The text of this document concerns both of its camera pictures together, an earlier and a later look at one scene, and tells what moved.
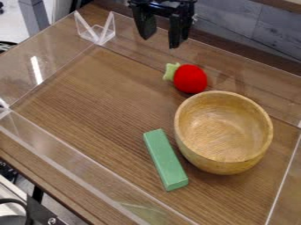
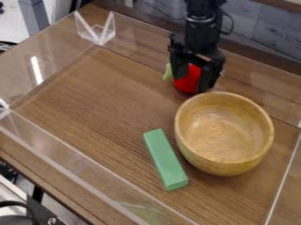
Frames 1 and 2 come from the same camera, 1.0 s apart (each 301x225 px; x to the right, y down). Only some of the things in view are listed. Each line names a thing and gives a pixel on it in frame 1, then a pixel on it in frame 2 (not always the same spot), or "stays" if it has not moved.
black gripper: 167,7 to 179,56
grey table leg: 35,16 stays
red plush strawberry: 188,77 stays
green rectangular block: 170,167 stays
